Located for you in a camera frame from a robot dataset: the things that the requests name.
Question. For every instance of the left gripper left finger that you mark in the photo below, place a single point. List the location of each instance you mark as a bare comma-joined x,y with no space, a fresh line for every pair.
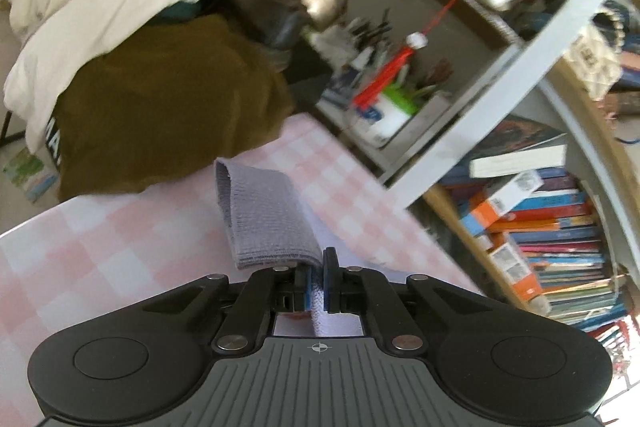
267,294

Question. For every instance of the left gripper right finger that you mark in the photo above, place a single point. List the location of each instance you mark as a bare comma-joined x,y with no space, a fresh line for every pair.
369,295

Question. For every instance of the purple and brown sweater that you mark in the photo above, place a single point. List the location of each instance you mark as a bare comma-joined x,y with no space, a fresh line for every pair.
268,223

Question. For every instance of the pink cartoon checkered table mat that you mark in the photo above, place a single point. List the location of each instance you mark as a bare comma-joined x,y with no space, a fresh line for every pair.
94,254

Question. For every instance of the row of colourful books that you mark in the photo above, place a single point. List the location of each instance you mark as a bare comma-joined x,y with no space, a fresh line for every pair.
552,249

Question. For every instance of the white wooden bookshelf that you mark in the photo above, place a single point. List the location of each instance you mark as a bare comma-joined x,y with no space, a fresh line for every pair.
531,79

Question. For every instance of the brown corduroy garment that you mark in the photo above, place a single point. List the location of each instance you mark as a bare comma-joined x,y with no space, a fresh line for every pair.
164,104

